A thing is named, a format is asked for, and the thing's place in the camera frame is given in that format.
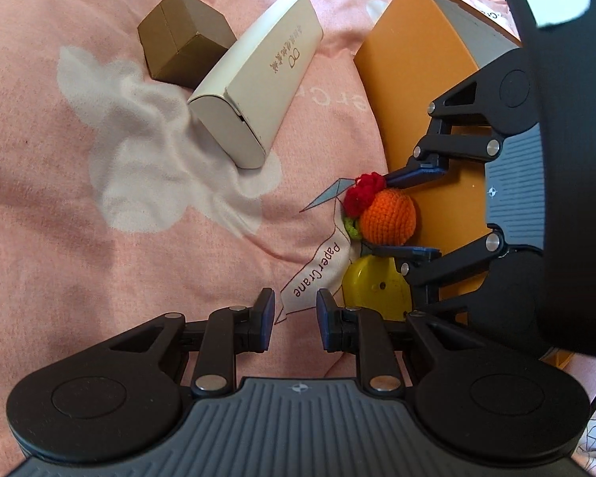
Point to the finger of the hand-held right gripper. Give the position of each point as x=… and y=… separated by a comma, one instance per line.
x=407, y=252
x=419, y=171

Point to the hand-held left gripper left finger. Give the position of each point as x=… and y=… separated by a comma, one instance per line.
x=265, y=320

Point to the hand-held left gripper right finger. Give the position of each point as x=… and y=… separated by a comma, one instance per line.
x=326, y=320

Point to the crochet orange toy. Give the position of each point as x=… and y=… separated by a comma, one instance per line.
x=387, y=213

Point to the orange cardboard box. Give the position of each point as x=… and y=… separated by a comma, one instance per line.
x=412, y=59

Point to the yellow round plastic case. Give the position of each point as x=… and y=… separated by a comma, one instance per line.
x=372, y=283

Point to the white glasses case box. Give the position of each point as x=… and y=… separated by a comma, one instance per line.
x=258, y=84

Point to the pink printed blanket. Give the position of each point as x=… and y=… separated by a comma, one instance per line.
x=79, y=184

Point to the small brown box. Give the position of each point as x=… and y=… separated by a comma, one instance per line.
x=179, y=35

